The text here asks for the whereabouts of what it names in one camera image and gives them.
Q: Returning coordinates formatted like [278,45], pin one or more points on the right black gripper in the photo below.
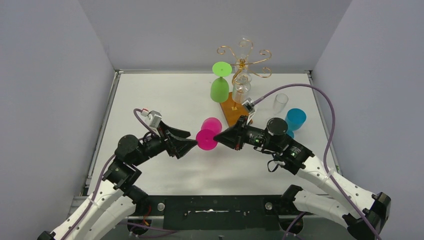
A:
[240,134]

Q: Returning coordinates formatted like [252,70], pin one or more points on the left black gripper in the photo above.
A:
[170,142]

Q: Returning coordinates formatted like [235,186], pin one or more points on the pink plastic wine glass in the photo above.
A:
[209,129]

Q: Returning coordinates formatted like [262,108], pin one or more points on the clear patterned wine glass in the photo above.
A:
[241,87]

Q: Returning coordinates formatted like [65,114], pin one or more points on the green plastic wine glass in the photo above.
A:
[219,90]

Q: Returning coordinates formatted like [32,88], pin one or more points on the clear round wine glass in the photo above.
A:
[242,52]

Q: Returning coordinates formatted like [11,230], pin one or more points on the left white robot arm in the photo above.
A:
[115,195]

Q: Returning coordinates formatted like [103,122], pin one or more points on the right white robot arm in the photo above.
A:
[360,211]

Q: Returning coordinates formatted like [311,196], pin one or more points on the clear tall flute glass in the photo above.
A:
[279,103]

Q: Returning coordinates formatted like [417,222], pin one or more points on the blue plastic wine glass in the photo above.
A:
[295,118]

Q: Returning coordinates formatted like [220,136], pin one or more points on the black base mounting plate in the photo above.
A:
[211,212]

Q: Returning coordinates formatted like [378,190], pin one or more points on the gold wire glass rack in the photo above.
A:
[232,110]

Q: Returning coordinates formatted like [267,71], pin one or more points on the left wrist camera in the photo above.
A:
[151,118]

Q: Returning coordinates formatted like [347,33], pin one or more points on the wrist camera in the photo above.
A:
[250,106]
[151,118]

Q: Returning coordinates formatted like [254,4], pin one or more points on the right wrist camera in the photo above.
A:
[250,106]

